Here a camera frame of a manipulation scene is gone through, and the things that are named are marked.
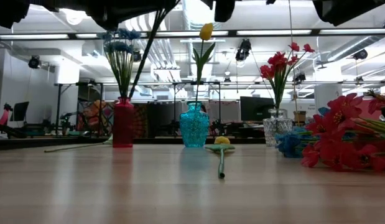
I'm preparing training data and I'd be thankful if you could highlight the red ribbed glass vase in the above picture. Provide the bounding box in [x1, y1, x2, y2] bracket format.
[112, 96, 134, 149]

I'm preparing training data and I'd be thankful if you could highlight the black metal stand frame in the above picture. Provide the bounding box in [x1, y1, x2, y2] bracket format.
[54, 82, 104, 137]

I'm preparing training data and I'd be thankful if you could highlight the small dark monitor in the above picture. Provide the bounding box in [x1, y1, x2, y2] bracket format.
[10, 101, 30, 122]

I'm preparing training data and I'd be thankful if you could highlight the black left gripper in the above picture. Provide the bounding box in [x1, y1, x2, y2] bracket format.
[85, 0, 173, 31]

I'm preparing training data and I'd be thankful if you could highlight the yellow artificial tulip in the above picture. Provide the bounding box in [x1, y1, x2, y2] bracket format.
[44, 135, 114, 154]
[192, 22, 216, 103]
[204, 136, 236, 180]

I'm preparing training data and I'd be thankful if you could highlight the colourful mandala tapestry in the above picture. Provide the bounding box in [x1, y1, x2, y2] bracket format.
[77, 99, 149, 138]

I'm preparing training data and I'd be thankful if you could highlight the black ceiling-mounted camera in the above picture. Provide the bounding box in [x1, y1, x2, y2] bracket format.
[234, 38, 253, 62]
[353, 49, 369, 61]
[27, 55, 42, 70]

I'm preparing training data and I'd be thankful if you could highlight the red artificial flower bunch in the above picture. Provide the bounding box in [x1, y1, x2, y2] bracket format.
[259, 42, 316, 110]
[300, 89, 385, 173]

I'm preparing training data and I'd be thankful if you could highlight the white cylindrical column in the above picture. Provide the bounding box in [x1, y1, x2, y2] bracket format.
[313, 83, 347, 108]

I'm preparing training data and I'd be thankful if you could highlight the brown cardboard box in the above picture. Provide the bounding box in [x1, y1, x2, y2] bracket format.
[293, 110, 307, 123]

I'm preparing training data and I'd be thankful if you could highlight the black table edge rail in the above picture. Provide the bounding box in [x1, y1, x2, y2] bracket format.
[0, 136, 267, 152]

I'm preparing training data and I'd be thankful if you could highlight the thin hanging cable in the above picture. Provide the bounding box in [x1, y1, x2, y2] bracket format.
[287, 0, 301, 125]

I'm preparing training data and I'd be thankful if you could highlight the pink object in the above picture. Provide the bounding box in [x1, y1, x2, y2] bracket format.
[0, 104, 10, 126]

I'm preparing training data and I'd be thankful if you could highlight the turquoise glass vase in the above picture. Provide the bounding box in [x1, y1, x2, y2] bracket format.
[179, 101, 210, 148]

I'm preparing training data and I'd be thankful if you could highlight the blue artificial flower bunch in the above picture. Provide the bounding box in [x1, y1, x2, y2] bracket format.
[128, 0, 182, 99]
[274, 106, 332, 159]
[98, 28, 142, 99]

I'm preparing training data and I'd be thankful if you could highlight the black computer monitor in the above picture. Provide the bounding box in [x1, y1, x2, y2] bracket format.
[239, 96, 276, 122]

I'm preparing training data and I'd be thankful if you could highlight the clear glass vase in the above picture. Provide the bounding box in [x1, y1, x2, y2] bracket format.
[262, 108, 294, 147]

